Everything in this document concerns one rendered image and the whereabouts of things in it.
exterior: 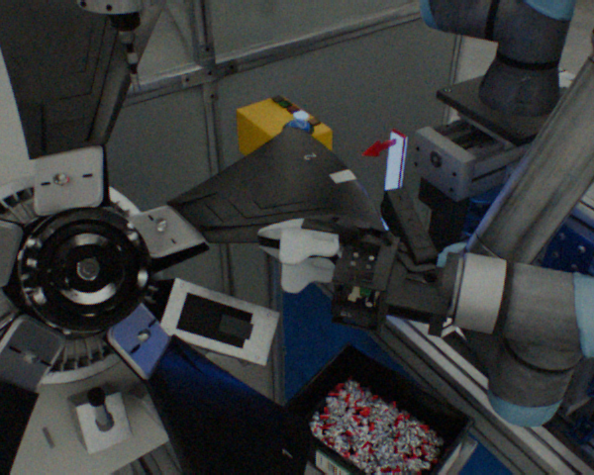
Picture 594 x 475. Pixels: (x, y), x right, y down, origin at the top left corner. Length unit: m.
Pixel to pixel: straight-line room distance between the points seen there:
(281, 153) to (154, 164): 0.76
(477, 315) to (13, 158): 0.62
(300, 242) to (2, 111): 0.46
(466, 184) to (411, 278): 0.61
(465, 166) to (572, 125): 0.53
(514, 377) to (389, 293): 0.16
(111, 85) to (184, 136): 0.87
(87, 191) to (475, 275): 0.39
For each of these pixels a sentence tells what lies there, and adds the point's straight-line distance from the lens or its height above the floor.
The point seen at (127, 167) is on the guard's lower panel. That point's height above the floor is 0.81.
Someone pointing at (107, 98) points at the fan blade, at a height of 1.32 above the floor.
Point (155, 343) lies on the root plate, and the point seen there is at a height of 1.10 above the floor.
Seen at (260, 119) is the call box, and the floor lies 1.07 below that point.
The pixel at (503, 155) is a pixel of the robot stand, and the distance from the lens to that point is 1.28.
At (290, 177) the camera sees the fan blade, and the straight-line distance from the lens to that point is 0.79.
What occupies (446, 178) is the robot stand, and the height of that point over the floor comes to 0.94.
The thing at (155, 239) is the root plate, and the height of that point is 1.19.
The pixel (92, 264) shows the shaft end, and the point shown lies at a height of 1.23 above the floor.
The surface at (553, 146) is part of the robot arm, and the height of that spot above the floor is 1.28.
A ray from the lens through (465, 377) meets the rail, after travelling 1.01.
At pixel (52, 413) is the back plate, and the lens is 0.92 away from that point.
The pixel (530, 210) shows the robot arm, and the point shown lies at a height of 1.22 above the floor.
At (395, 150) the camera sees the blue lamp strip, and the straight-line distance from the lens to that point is 0.88.
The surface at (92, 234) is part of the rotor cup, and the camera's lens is 0.63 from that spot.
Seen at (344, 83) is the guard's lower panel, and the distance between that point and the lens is 1.79.
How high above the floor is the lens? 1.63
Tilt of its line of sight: 39 degrees down
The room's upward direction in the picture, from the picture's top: straight up
